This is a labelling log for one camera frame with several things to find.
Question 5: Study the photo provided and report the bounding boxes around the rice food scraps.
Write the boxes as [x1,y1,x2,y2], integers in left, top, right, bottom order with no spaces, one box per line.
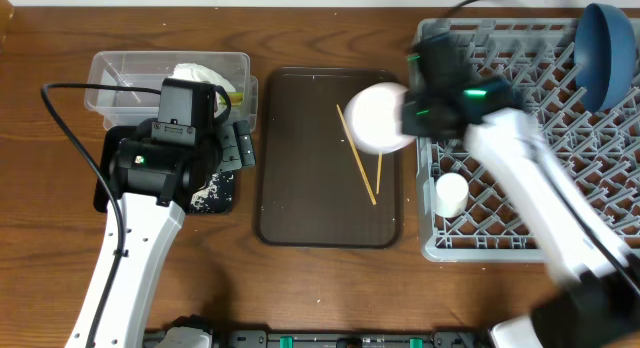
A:
[189,172,235,214]

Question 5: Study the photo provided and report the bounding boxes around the white pink-rimmed bowl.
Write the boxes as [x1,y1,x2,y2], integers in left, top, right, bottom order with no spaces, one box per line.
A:
[344,82,416,155]

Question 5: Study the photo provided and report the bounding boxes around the white napkin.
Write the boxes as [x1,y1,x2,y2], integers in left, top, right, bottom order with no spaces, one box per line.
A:
[170,63,236,93]

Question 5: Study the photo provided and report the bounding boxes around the small white green cup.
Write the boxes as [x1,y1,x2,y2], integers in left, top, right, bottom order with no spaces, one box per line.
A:
[435,173,469,218]

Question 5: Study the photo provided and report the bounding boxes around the wooden chopstick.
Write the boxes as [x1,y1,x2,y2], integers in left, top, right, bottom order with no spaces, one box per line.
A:
[375,152,383,195]
[336,104,377,206]

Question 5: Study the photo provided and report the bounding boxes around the dark blue plate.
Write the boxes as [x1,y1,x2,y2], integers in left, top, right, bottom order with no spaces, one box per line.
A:
[574,3,637,113]

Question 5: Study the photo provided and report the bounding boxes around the yellow snack wrapper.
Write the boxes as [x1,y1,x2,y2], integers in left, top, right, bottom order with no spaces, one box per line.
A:
[228,92,244,107]

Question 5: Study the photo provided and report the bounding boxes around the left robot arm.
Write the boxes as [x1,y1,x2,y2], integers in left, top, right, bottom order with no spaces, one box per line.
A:
[67,78,255,347]

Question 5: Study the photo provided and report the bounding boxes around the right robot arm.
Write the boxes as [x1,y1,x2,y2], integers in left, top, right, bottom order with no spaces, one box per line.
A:
[401,21,639,347]

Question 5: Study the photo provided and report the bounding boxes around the grey dishwasher rack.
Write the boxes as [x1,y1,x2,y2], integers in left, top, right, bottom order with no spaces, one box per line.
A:
[415,18,639,263]

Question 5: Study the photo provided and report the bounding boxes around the black rectangular tray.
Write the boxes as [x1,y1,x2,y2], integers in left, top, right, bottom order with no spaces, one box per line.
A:
[100,126,235,215]

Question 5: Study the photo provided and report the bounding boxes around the dark brown serving tray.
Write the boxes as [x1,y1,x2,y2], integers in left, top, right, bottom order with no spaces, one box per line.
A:
[255,67,402,249]

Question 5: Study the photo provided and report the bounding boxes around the clear plastic bin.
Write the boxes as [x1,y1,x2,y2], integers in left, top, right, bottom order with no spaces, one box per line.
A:
[85,51,259,130]

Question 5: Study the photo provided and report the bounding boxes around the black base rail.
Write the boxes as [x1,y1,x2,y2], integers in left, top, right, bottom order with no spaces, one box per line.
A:
[141,315,493,348]

